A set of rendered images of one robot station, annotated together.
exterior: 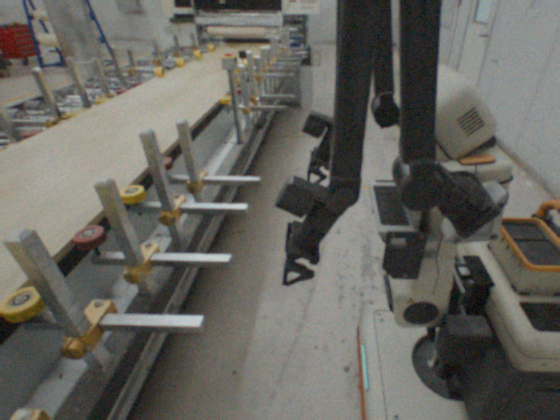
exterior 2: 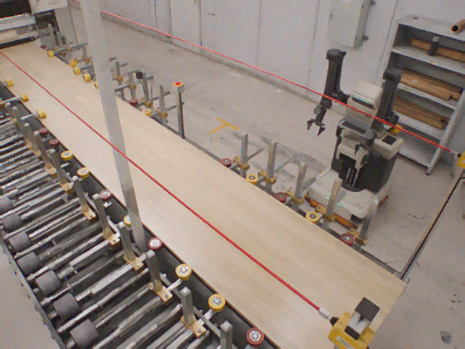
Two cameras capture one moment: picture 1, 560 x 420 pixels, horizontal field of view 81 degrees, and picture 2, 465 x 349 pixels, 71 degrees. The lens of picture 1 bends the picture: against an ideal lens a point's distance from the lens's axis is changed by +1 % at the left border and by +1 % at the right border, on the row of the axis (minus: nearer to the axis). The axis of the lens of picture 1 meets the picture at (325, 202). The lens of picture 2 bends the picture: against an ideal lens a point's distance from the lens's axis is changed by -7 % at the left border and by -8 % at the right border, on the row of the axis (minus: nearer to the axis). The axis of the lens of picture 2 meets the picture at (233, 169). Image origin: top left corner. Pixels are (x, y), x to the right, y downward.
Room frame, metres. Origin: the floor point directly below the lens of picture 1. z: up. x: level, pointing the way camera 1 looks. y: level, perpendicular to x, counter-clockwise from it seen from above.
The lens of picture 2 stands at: (-0.12, 2.11, 2.44)
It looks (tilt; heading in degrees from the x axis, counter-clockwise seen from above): 39 degrees down; 313
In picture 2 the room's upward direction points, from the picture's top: 2 degrees clockwise
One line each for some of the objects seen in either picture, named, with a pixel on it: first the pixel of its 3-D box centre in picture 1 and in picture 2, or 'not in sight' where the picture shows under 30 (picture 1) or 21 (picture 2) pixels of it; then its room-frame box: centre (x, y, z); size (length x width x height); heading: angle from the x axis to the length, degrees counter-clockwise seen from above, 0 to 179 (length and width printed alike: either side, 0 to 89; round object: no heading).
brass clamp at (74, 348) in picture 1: (89, 328); (325, 214); (0.49, 0.57, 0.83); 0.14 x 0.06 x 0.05; 179
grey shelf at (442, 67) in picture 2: not in sight; (421, 95); (0.69, -1.83, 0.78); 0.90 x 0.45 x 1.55; 179
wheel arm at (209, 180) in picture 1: (211, 180); (244, 159); (1.26, 0.51, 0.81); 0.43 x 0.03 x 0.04; 89
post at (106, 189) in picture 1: (132, 250); (298, 191); (0.72, 0.57, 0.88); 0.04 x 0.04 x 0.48; 89
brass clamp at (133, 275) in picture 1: (142, 263); (294, 197); (0.74, 0.57, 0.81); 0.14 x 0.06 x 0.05; 179
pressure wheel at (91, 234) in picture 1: (94, 246); (280, 201); (0.76, 0.71, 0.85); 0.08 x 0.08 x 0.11
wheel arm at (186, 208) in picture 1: (189, 208); (269, 173); (1.01, 0.51, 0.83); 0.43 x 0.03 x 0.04; 89
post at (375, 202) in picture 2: not in sight; (365, 228); (0.22, 0.57, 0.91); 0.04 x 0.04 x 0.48; 89
